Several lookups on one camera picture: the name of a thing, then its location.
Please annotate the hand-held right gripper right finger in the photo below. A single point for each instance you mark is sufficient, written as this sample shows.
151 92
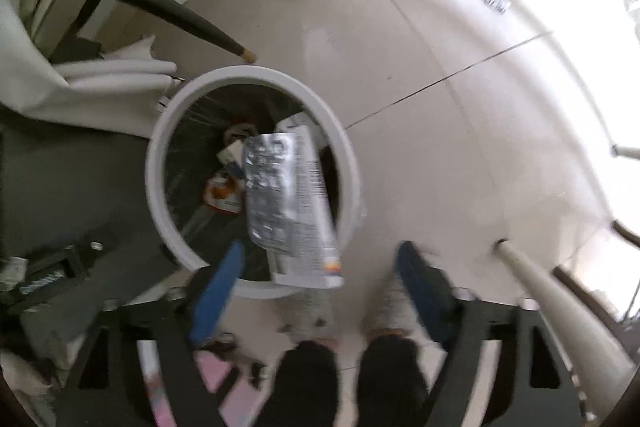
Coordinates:
425 292

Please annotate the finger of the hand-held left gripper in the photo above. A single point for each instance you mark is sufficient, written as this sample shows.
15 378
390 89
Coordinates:
115 252

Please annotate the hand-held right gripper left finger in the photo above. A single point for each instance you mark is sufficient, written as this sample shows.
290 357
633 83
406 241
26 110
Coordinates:
220 294

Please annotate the white round trash bin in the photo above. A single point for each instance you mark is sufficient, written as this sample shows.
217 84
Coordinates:
160 187

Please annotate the red white snack packet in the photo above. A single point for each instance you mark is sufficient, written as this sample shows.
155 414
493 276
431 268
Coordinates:
222 197

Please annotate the silver blister pack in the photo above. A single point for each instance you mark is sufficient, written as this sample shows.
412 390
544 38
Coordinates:
270 187

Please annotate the white fluffy slipper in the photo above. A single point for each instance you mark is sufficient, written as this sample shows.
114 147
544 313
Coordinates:
390 312
310 309

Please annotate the pink floral bag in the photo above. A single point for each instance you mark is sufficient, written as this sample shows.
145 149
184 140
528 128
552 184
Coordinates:
225 382

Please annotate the beige furniture leg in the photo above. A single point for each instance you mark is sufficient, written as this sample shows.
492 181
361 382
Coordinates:
550 302
626 152

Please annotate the brown wooden chair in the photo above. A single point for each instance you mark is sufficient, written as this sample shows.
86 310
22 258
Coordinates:
590 294

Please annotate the rolled white paper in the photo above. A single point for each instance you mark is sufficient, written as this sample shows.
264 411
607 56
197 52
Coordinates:
120 69

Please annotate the cream cloth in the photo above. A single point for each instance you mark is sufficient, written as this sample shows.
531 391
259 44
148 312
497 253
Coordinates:
45 72

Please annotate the black chair leg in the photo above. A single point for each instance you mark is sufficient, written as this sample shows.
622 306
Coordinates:
170 14

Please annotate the paper scrap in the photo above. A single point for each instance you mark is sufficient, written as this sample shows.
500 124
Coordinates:
497 1

